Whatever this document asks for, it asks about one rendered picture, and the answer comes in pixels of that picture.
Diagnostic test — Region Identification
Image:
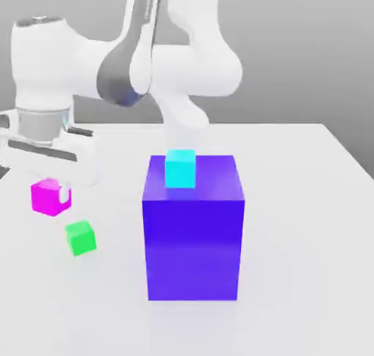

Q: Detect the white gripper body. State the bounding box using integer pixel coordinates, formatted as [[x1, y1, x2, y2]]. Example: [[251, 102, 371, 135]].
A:
[[0, 126, 99, 188]]

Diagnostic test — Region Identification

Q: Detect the small magenta cube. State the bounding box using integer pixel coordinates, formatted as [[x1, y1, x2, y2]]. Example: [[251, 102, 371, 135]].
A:
[[31, 178, 72, 217]]

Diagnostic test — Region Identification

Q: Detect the small green cube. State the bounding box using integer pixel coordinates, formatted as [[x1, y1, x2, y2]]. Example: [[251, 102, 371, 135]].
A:
[[64, 219, 98, 257]]

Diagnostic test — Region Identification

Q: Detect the small cyan cube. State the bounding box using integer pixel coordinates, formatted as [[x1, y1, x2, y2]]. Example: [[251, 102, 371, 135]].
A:
[[164, 148, 196, 189]]

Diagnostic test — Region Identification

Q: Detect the large blue box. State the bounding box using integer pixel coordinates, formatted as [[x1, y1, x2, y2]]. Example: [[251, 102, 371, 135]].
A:
[[142, 154, 245, 302]]

